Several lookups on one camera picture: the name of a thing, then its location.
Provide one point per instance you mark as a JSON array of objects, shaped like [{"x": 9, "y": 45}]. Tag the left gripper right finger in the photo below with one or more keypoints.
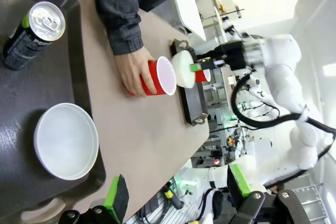
[{"x": 241, "y": 182}]

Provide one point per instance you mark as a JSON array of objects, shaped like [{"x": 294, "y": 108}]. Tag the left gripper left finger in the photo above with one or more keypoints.
[{"x": 118, "y": 197}]

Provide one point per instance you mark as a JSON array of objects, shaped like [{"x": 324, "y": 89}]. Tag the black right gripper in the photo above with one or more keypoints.
[{"x": 235, "y": 56}]

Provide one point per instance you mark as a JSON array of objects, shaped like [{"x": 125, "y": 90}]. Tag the red plastic cup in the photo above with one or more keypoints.
[
  {"x": 202, "y": 76},
  {"x": 162, "y": 77}
]

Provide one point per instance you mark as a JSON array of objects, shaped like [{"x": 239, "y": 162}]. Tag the cream white bowl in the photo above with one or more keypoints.
[{"x": 182, "y": 72}]

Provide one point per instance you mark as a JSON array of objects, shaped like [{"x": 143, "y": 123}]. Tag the grey-white bowl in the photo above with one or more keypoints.
[{"x": 65, "y": 141}]

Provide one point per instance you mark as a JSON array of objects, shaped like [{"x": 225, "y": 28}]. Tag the black beverage can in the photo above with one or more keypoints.
[{"x": 23, "y": 45}]

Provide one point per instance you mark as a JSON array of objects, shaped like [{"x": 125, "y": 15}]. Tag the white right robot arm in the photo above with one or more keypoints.
[{"x": 283, "y": 90}]

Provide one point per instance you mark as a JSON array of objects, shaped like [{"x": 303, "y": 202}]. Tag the person's right forearm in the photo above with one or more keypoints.
[{"x": 118, "y": 19}]

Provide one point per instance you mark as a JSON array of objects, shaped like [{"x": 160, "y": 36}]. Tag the person's right hand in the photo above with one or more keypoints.
[{"x": 132, "y": 72}]

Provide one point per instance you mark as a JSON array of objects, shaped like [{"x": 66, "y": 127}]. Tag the dark brown plastic tray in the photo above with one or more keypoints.
[
  {"x": 39, "y": 87},
  {"x": 193, "y": 100}
]

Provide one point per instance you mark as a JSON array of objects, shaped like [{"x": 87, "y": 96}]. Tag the white table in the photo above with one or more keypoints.
[{"x": 190, "y": 11}]

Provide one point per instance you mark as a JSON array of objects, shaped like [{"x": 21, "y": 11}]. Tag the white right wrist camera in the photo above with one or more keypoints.
[{"x": 256, "y": 85}]

